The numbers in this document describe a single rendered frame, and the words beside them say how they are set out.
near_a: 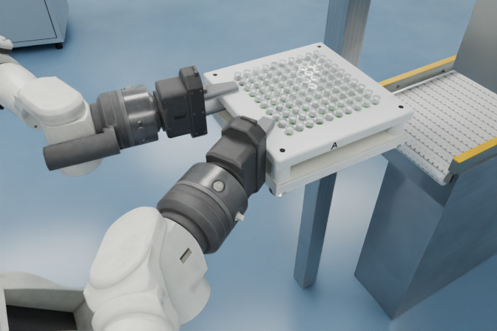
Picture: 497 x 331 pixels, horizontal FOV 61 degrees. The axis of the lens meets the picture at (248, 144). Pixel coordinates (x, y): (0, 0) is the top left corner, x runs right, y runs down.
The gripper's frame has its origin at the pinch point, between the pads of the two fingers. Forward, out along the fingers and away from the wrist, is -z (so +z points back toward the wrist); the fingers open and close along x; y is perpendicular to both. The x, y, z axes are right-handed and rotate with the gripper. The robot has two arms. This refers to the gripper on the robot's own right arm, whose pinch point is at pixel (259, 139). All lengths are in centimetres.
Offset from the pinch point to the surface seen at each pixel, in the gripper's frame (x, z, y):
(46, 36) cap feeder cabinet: 88, -114, -216
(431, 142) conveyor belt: 21.2, -38.1, 21.7
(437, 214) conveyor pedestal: 46, -43, 29
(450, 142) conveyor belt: 21, -40, 25
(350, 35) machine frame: 1.9, -39.9, 0.0
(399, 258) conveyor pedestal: 72, -45, 24
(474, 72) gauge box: -1.6, -30.2, 24.1
